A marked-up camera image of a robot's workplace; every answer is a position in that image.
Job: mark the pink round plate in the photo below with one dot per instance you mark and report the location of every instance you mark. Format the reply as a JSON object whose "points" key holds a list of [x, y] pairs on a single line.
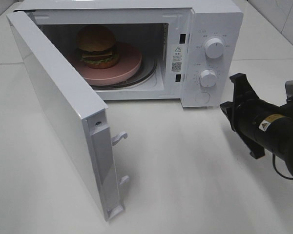
{"points": [[109, 69]]}

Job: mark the white microwave oven body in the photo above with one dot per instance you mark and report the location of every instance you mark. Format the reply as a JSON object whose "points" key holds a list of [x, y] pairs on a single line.
{"points": [[171, 32]]}

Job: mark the glass microwave turntable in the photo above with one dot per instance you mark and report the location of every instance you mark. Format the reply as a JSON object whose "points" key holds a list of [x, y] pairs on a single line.
{"points": [[145, 71]]}

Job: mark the white microwave door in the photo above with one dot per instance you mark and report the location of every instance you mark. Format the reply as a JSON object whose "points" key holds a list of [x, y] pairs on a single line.
{"points": [[74, 110]]}

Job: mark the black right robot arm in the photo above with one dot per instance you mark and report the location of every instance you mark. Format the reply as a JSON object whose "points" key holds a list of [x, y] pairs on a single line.
{"points": [[261, 126]]}

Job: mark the round white door release button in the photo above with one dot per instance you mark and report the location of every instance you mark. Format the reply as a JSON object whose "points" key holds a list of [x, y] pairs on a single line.
{"points": [[202, 98]]}

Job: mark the white microwave knob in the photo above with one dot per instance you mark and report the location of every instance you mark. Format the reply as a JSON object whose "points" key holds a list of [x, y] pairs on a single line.
{"points": [[207, 78], [214, 47]]}

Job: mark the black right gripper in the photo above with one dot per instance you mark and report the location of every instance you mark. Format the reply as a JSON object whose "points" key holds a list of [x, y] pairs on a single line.
{"points": [[260, 125]]}

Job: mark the burger with lettuce and cheese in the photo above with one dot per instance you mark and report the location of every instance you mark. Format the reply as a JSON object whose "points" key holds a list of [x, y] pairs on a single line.
{"points": [[97, 47]]}

